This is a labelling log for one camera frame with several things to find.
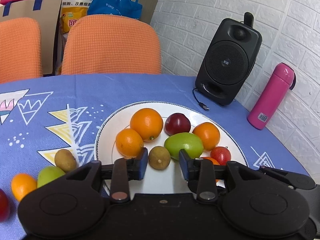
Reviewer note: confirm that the dark red apple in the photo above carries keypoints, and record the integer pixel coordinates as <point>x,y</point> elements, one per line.
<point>4,206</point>

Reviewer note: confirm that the white round plate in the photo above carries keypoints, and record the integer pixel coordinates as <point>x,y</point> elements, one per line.
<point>170,180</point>

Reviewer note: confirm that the mandarin in plate front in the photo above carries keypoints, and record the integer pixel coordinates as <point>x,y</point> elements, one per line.
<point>215,162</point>

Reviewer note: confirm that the red tomato in plate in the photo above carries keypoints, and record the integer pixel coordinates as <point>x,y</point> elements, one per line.
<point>221,154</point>

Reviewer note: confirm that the blue patterned tablecloth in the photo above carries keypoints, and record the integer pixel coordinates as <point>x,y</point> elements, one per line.
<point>94,97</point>

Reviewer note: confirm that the brown kiwi on table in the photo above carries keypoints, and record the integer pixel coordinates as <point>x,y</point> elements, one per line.
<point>65,160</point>

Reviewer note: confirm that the brown kiwi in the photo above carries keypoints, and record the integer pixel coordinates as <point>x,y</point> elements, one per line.
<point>159,158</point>
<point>65,160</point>

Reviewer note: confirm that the orange chair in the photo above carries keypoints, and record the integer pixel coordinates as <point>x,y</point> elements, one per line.
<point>20,50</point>
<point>100,44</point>

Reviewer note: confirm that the large orange in plate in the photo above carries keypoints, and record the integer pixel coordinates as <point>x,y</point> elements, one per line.
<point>148,123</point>

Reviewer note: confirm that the blue tote bag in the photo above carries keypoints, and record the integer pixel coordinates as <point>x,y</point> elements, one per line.
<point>126,8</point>

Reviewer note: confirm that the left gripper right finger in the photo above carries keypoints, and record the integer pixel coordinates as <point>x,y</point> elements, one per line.
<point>201,175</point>

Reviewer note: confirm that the black speaker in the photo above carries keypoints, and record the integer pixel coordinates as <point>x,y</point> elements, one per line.
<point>228,61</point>

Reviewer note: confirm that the black microphone on speaker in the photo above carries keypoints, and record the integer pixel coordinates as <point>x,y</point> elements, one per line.
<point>248,19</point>

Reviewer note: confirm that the green mango in plate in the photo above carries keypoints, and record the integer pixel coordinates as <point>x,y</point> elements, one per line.
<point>189,142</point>

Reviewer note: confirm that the pink thermos bottle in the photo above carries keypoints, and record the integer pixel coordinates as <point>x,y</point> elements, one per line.
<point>282,79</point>

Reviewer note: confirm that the dark red plum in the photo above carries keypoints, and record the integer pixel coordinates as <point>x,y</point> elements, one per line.
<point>177,123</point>

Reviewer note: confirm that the green apple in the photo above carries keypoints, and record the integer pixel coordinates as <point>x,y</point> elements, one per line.
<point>48,174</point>

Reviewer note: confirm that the small orange left in plate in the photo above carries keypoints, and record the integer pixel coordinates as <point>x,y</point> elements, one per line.
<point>129,143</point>

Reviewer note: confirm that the orange right in plate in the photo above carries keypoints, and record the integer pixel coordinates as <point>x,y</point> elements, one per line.
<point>209,135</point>

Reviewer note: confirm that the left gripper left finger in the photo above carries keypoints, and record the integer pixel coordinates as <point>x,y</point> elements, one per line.
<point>121,172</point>

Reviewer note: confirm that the left orange chair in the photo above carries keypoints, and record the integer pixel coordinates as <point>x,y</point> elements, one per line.
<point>20,50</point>

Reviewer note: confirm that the right orange chair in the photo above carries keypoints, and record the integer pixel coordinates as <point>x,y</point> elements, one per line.
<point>100,44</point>

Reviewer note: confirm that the yellow packaged bag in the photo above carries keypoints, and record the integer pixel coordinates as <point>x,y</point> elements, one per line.
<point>69,16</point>

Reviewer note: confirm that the small orange on table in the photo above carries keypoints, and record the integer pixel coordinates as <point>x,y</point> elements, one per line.
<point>22,184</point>

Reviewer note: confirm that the brown paper bag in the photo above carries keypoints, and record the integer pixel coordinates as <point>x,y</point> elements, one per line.
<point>47,14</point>

